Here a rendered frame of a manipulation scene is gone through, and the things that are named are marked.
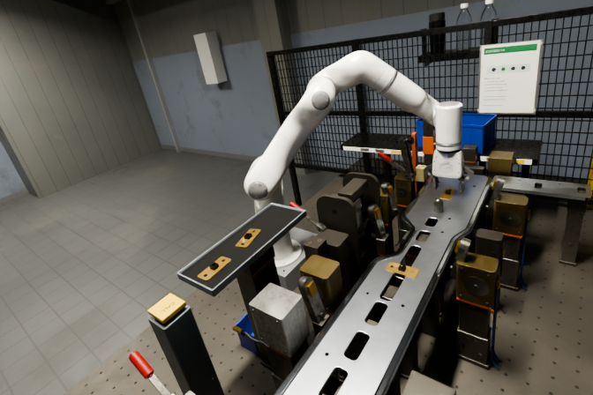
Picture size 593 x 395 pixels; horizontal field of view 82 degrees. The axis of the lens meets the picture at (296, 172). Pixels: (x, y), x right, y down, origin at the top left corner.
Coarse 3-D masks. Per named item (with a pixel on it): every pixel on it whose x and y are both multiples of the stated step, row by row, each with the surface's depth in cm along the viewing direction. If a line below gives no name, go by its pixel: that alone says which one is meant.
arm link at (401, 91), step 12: (396, 72) 108; (396, 84) 108; (408, 84) 109; (384, 96) 112; (396, 96) 110; (408, 96) 109; (420, 96) 109; (408, 108) 112; (420, 108) 120; (432, 108) 122; (432, 120) 121
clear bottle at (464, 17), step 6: (462, 6) 153; (468, 6) 153; (462, 12) 154; (468, 12) 153; (462, 18) 154; (468, 18) 153; (456, 24) 157; (462, 24) 154; (468, 36) 156; (468, 42) 157; (468, 48) 158
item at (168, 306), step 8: (168, 296) 77; (160, 304) 75; (168, 304) 74; (176, 304) 74; (184, 304) 74; (152, 312) 73; (160, 312) 73; (168, 312) 72; (176, 312) 73; (160, 320) 71; (168, 320) 72
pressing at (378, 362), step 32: (480, 192) 124; (416, 224) 113; (448, 224) 110; (384, 256) 101; (448, 256) 97; (352, 288) 91; (384, 288) 89; (416, 288) 87; (352, 320) 82; (384, 320) 80; (416, 320) 79; (320, 352) 75; (384, 352) 73; (288, 384) 69; (320, 384) 69; (352, 384) 68; (384, 384) 67
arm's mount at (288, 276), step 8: (296, 232) 158; (304, 232) 157; (296, 240) 152; (304, 240) 151; (304, 256) 141; (296, 264) 137; (280, 272) 134; (288, 272) 133; (296, 272) 137; (280, 280) 135; (288, 280) 133; (296, 280) 138; (288, 288) 134
